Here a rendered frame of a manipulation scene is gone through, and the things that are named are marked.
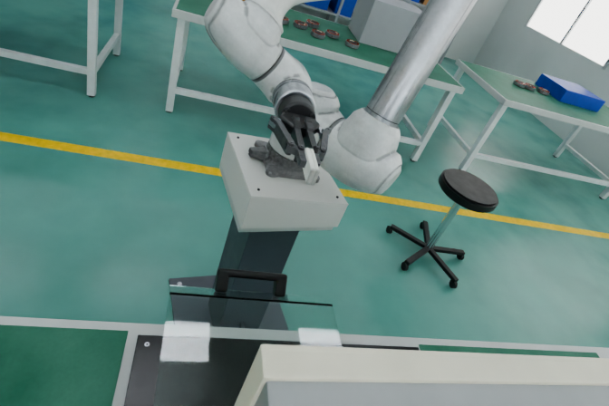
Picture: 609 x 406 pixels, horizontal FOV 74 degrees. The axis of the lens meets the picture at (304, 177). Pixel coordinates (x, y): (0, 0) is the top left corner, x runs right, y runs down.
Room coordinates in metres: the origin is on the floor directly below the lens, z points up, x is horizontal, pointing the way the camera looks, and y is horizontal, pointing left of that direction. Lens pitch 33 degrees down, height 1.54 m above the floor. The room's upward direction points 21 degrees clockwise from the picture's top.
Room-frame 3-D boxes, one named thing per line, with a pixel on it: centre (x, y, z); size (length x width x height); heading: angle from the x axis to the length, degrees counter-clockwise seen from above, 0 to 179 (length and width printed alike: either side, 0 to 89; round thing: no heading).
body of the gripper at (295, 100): (0.74, 0.05, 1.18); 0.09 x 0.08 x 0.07; 20
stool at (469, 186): (2.06, -0.90, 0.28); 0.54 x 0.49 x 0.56; 20
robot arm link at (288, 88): (0.81, 0.08, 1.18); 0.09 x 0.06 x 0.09; 110
